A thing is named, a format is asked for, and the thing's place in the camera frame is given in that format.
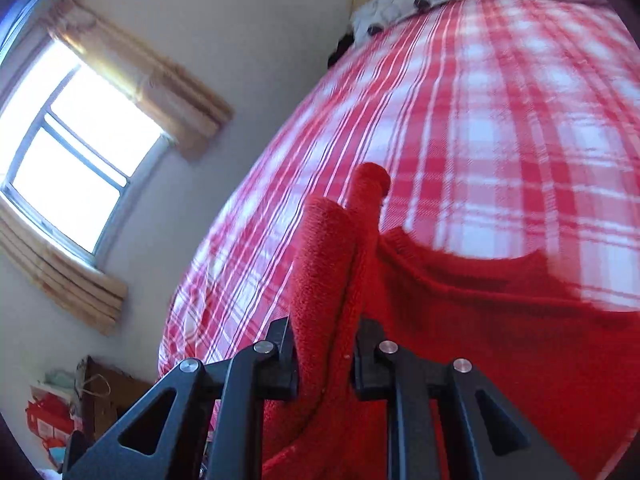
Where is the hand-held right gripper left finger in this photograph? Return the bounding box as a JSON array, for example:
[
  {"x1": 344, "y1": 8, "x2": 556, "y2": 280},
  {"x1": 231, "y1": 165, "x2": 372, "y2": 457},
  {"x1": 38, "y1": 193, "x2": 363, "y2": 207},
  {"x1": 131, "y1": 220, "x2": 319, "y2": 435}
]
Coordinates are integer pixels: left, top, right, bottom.
[{"x1": 62, "y1": 317, "x2": 301, "y2": 480}]

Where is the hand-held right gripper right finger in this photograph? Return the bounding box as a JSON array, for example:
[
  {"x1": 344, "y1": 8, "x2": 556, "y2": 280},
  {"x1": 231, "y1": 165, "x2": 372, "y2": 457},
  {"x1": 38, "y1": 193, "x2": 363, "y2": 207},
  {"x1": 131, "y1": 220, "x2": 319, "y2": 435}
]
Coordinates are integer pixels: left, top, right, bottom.
[{"x1": 350, "y1": 317, "x2": 586, "y2": 480}]

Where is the red knitted sweater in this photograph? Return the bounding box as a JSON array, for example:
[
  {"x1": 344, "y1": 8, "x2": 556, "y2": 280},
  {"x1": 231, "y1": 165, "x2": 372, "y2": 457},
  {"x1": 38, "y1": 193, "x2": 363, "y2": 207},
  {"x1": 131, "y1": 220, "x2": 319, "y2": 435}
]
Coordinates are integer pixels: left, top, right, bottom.
[{"x1": 260, "y1": 162, "x2": 640, "y2": 480}]

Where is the pale green bag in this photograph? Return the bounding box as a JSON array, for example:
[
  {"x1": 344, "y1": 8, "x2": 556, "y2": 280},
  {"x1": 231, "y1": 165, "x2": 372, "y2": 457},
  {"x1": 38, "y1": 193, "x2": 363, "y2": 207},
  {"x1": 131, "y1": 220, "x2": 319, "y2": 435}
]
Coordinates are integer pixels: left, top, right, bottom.
[{"x1": 44, "y1": 369, "x2": 77, "y2": 397}]

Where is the red paper bag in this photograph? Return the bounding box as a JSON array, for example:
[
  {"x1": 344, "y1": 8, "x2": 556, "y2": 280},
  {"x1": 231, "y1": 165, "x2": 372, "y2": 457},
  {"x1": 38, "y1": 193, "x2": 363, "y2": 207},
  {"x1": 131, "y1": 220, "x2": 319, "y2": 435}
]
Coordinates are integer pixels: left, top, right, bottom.
[{"x1": 26, "y1": 394, "x2": 76, "y2": 453}]

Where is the bed with red plaid sheet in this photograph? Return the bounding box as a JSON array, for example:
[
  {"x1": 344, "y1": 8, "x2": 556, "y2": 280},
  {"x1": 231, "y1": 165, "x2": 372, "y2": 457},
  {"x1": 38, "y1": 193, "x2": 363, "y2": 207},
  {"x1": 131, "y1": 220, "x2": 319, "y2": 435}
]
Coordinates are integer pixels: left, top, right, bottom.
[{"x1": 157, "y1": 0, "x2": 640, "y2": 401}]

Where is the large sliding window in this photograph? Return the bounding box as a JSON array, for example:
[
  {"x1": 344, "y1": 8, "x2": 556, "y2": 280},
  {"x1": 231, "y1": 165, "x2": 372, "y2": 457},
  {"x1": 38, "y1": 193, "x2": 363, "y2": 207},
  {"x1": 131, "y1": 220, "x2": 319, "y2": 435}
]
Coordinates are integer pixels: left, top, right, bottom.
[{"x1": 0, "y1": 37, "x2": 168, "y2": 261}]

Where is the dark cloth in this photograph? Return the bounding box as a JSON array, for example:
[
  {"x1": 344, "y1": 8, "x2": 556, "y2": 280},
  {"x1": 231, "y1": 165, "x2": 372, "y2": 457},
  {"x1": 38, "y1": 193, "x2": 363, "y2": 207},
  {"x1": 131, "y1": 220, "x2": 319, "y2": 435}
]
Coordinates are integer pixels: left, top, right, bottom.
[{"x1": 327, "y1": 32, "x2": 358, "y2": 68}]

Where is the white pillow with dark circles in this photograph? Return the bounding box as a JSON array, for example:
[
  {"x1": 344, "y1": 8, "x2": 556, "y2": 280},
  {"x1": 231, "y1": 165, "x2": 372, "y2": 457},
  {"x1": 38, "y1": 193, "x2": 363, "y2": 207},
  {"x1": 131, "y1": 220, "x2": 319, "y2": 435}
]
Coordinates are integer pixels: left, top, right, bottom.
[{"x1": 350, "y1": 0, "x2": 463, "y2": 43}]

